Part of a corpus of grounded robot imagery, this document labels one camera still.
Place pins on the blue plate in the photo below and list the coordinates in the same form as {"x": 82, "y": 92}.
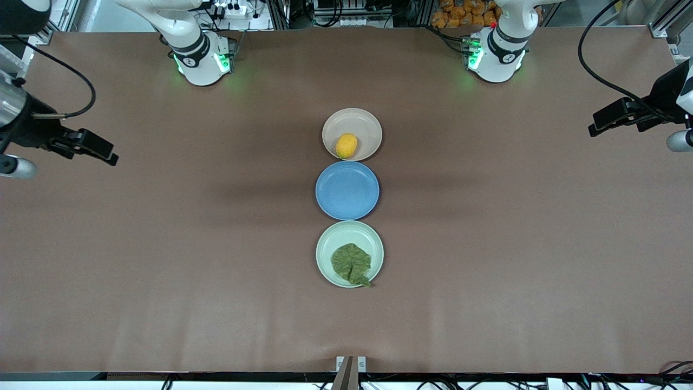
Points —
{"x": 347, "y": 190}

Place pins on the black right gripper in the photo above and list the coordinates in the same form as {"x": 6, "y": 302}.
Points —
{"x": 30, "y": 131}

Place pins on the metal table bracket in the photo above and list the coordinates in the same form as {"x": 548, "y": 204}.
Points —
{"x": 351, "y": 368}

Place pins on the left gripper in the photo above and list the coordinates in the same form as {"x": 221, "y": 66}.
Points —
{"x": 664, "y": 96}

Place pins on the aluminium frame profile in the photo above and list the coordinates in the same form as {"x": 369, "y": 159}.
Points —
{"x": 62, "y": 16}
{"x": 668, "y": 19}

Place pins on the beige plate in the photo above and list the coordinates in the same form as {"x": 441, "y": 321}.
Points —
{"x": 363, "y": 122}

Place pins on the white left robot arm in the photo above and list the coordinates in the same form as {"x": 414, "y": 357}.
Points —
{"x": 501, "y": 51}

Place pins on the yellow lemon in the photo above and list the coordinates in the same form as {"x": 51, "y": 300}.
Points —
{"x": 346, "y": 146}

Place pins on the light green plate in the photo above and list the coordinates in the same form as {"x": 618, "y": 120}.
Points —
{"x": 335, "y": 238}

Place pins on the green lettuce leaf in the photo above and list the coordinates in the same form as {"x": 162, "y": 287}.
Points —
{"x": 351, "y": 262}

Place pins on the white power strip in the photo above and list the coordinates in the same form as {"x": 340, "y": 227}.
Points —
{"x": 233, "y": 10}

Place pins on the bag of orange fruit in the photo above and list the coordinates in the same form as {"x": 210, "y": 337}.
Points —
{"x": 460, "y": 13}

